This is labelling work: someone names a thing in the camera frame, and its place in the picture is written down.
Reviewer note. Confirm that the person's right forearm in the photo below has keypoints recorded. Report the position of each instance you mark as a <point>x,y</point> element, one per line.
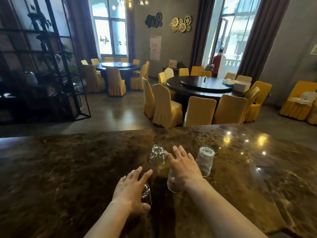
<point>220,213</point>

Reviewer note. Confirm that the ceiling chandelier with bulbs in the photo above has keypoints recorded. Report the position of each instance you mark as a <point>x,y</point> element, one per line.
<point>130,1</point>

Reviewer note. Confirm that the pale blue tissue box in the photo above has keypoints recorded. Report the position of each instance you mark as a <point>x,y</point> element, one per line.
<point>229,82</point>

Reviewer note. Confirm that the dark brown curtain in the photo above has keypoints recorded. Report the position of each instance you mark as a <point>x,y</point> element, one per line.
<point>200,32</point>
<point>260,34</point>
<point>81,29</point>
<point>131,37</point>

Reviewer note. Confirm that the white wall poster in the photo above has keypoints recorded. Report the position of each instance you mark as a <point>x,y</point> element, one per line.
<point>155,48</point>

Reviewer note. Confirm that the person's left middle finger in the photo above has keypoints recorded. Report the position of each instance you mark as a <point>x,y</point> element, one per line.
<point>137,172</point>

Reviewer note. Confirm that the person's left thumb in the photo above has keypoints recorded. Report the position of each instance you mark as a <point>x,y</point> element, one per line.
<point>144,208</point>

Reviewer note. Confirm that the black gear wall decoration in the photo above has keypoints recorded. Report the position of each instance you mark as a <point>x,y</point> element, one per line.
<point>153,21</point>

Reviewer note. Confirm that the small clear drinking glass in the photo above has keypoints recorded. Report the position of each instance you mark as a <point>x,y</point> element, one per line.
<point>146,194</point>
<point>157,156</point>

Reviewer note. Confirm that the person's left hand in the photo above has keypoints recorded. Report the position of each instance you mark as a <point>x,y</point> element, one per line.
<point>128,193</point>

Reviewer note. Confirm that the person's left little finger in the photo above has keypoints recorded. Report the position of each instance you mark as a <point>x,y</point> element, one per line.
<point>122,179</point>

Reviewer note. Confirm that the tall clear drinking glass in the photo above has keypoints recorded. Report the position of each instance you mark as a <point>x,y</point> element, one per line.
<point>205,161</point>
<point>172,186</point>

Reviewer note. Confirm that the person's left forearm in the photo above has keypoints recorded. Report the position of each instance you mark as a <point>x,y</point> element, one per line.
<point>109,223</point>

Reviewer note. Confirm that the tall paned window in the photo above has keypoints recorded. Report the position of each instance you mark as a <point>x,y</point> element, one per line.
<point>109,29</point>

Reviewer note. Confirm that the white cardboard box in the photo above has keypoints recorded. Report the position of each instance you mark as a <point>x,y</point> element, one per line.
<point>242,87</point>

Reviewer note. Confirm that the round dark dining table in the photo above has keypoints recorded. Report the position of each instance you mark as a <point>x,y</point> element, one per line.
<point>123,70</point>
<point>178,87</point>

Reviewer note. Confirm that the yellow covered dining chair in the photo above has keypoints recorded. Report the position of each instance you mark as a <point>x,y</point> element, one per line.
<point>313,113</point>
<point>294,109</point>

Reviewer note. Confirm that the gold gear wall decoration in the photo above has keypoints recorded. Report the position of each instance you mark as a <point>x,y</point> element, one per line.
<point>180,24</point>

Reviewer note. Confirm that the black metal shelf unit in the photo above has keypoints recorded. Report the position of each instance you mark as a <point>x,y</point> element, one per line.
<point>62,71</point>

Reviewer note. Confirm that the tall glass door window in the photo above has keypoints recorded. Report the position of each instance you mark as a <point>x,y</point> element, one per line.
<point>235,29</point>

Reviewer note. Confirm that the person's right middle finger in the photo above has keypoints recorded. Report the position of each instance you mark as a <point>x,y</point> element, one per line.
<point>176,152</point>

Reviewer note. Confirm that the green potted plant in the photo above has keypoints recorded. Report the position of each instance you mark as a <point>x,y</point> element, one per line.
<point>40,22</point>

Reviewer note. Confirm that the dark low side cabinet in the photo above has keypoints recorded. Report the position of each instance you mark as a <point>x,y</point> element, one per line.
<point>182,66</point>

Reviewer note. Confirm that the round glass table turntable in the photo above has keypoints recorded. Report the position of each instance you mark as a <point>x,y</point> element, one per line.
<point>117,64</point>

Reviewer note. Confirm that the person's right little finger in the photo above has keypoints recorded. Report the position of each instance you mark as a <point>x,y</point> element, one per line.
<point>191,157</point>

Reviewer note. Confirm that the round dark table turntable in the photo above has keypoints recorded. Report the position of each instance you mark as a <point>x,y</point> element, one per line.
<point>205,84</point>

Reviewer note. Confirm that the white folded cloth stack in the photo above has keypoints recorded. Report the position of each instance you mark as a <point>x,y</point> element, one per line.
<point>304,97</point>

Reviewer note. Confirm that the small orange standing sign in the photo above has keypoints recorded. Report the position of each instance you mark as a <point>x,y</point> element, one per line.
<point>172,63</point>

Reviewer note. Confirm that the person's right hand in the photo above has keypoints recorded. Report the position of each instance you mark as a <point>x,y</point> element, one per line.
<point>185,171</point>

